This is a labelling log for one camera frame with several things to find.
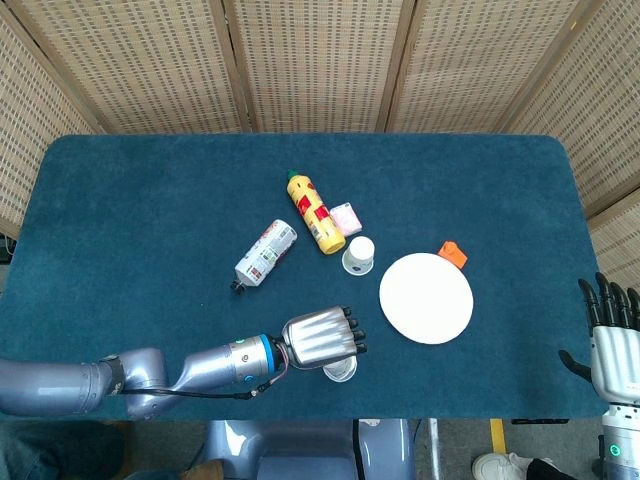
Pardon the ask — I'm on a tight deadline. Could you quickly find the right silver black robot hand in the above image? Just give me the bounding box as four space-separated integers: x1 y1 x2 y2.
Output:
558 272 640 404

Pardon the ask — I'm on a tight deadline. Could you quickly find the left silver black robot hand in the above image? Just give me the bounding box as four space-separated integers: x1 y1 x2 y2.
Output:
281 305 369 372

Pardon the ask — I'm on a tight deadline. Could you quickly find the white paper cup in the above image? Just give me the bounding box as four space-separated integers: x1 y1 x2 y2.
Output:
341 235 376 277

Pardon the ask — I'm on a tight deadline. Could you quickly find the grey-blue robot base body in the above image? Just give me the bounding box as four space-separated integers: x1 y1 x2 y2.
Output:
202 418 417 480

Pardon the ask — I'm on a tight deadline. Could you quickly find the clear cup bottom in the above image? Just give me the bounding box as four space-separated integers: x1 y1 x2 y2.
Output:
322 362 358 384

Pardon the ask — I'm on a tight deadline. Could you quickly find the white labelled bottle black cap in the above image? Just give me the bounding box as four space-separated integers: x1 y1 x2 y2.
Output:
229 218 299 294

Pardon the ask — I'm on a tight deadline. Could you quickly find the white round paper plate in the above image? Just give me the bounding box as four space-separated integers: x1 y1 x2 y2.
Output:
378 252 475 346

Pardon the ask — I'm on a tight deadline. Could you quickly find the woven bamboo screen panel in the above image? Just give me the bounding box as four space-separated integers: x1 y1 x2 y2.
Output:
587 192 640 296
499 0 640 216
9 0 251 135
387 0 594 134
0 4 104 239
224 0 416 134

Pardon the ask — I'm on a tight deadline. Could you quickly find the pink white tissue packet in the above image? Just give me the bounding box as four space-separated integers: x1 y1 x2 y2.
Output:
328 201 364 237

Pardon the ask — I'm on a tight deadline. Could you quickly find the yellow squeeze bottle green cap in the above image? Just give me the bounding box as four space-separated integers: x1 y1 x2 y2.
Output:
286 169 347 256

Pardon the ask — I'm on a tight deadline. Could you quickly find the black trouser leg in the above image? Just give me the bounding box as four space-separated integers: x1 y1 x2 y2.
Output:
524 457 569 480

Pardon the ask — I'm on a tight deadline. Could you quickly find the yellow floor tape strip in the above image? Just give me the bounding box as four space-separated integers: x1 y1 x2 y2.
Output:
489 418 507 454

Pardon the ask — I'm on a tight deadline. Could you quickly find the orange plastic block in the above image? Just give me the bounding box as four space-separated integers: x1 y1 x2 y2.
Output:
437 240 469 269

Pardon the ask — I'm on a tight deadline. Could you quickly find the white metal pole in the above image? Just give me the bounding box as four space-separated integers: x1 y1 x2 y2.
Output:
427 418 442 480

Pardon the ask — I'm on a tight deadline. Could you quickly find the white sneaker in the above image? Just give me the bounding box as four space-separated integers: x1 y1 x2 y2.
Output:
472 451 532 480

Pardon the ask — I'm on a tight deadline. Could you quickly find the brown shoe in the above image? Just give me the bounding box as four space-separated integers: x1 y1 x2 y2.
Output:
180 458 225 480

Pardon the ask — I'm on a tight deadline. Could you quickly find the blue felt table cover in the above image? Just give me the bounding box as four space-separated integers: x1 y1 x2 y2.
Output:
0 132 629 422

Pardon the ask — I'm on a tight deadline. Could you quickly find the blue jeans leg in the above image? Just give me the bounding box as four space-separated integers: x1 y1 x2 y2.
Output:
0 418 126 480

